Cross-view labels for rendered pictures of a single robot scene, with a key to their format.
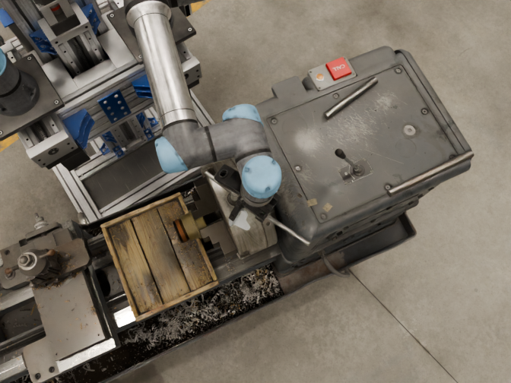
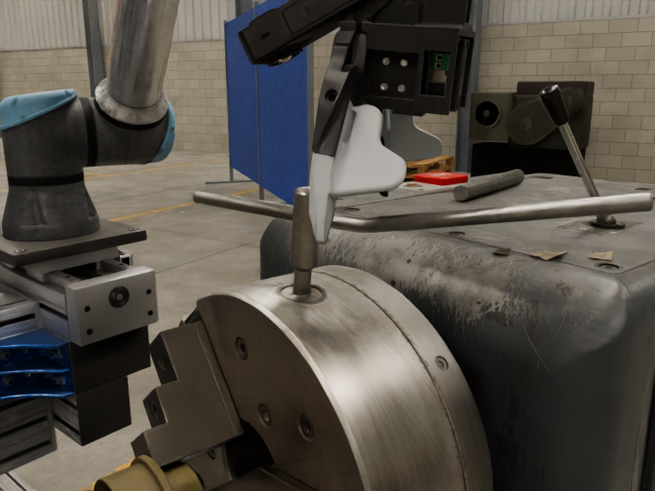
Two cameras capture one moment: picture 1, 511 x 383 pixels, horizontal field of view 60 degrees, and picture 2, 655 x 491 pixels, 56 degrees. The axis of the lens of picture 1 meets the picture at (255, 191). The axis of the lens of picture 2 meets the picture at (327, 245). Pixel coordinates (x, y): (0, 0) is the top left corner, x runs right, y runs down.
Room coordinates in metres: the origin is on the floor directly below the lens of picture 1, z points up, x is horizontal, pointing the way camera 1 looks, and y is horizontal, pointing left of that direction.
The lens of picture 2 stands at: (-0.12, 0.12, 1.40)
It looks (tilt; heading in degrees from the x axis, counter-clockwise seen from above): 14 degrees down; 350
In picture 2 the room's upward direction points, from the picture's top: straight up
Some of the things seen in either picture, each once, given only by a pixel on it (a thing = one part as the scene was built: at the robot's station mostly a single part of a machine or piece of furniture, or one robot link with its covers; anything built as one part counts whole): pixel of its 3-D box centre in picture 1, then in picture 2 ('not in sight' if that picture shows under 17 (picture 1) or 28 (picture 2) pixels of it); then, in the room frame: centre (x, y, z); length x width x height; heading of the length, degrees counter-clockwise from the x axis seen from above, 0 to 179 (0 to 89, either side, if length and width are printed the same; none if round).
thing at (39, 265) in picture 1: (30, 261); not in sight; (0.13, 0.63, 1.13); 0.08 x 0.08 x 0.03
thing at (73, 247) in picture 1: (58, 264); not in sight; (0.14, 0.61, 0.99); 0.20 x 0.10 x 0.05; 120
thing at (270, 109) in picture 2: not in sight; (258, 107); (7.31, -0.33, 1.18); 4.12 x 0.80 x 2.35; 9
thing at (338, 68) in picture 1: (338, 69); (441, 180); (0.78, -0.22, 1.26); 0.06 x 0.06 x 0.02; 30
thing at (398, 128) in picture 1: (342, 156); (530, 348); (0.58, -0.28, 1.06); 0.59 x 0.48 x 0.39; 120
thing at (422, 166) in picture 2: not in sight; (412, 173); (8.27, -2.55, 0.22); 1.25 x 0.86 x 0.44; 141
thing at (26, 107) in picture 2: not in sight; (46, 131); (0.96, 0.40, 1.33); 0.13 x 0.12 x 0.14; 112
